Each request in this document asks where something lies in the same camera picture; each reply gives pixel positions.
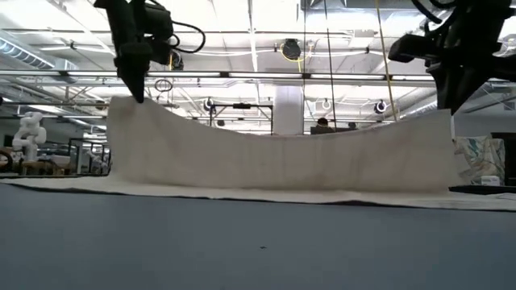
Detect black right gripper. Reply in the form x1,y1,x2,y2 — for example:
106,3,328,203
388,0,516,116

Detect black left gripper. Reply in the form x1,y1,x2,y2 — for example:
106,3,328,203
94,0,175,105

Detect white checked towel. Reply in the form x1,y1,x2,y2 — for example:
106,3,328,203
0,95,516,213

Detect teal leaf fabric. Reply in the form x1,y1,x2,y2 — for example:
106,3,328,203
453,136,507,186

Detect black cabinet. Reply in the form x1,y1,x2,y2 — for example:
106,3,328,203
490,131,516,187

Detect blue table mat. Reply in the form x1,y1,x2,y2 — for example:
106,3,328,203
0,183,516,290

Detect orange-yellow hanging cable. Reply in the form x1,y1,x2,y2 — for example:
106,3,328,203
374,0,400,122

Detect silver air duct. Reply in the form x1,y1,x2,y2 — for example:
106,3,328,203
0,38,80,73

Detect long ceiling light rail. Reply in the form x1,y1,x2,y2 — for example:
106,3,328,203
0,68,516,81

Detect black cell frame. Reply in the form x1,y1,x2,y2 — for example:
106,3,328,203
67,136,112,175

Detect black rig frame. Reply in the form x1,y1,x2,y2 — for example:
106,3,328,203
208,102,274,136

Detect black hanging cable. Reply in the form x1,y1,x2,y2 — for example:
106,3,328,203
323,0,338,133

